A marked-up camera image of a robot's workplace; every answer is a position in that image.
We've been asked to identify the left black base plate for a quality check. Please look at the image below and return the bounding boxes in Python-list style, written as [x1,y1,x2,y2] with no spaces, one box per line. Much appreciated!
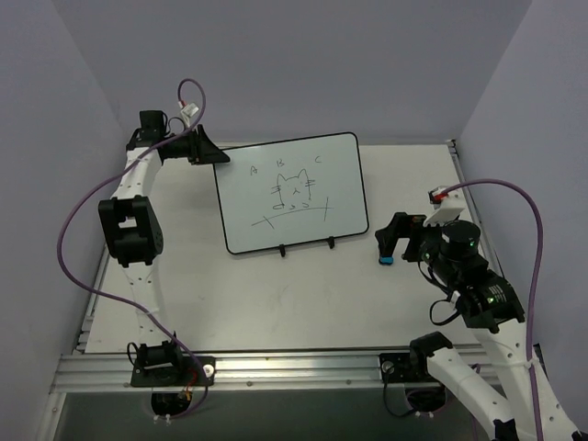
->
[130,356,217,388]

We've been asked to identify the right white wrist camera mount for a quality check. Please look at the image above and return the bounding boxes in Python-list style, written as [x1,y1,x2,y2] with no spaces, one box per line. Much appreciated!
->
[424,187,466,227]

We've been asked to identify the aluminium back rail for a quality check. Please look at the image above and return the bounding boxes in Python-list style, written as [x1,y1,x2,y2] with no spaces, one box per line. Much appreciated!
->
[216,141,273,149]

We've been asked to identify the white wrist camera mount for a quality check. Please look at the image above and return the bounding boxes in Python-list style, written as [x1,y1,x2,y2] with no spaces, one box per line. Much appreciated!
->
[424,187,466,227]
[178,100,200,129]

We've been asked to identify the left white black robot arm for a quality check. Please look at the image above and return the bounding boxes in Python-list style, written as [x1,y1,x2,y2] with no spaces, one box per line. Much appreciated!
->
[98,110,230,385]

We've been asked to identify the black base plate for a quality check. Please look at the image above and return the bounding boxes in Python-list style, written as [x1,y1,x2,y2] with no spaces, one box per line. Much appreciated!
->
[379,351,428,383]
[130,356,217,388]

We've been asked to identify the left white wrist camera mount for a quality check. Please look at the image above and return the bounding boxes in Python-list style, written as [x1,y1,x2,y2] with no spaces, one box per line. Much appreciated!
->
[178,100,200,129]

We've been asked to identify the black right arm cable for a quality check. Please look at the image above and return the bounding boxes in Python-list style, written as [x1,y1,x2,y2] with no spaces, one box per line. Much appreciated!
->
[415,261,465,326]

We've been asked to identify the aluminium rail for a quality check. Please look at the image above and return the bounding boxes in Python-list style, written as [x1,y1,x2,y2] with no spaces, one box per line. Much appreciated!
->
[216,141,273,149]
[73,248,109,354]
[447,139,479,224]
[50,352,515,394]

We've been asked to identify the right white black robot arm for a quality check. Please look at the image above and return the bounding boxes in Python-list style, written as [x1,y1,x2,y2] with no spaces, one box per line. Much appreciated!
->
[375,212,587,440]

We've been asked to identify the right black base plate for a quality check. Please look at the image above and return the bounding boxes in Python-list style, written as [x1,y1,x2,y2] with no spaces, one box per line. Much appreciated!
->
[379,351,428,383]

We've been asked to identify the white whiteboard black frame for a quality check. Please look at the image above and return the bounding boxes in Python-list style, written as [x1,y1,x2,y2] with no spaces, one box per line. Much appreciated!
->
[214,132,369,255]

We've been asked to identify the aluminium left side rail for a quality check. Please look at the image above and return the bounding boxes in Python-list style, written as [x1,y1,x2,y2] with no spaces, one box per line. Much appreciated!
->
[73,248,109,354]

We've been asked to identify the aluminium right side rail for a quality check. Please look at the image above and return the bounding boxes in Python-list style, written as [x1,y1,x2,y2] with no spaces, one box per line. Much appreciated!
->
[447,139,479,224]

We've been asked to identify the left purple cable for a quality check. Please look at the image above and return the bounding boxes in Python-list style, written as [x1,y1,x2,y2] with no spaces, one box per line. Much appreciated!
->
[56,78,210,417]

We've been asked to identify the aluminium front rail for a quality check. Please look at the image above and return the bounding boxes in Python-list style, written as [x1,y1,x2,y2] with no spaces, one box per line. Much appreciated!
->
[50,352,515,394]

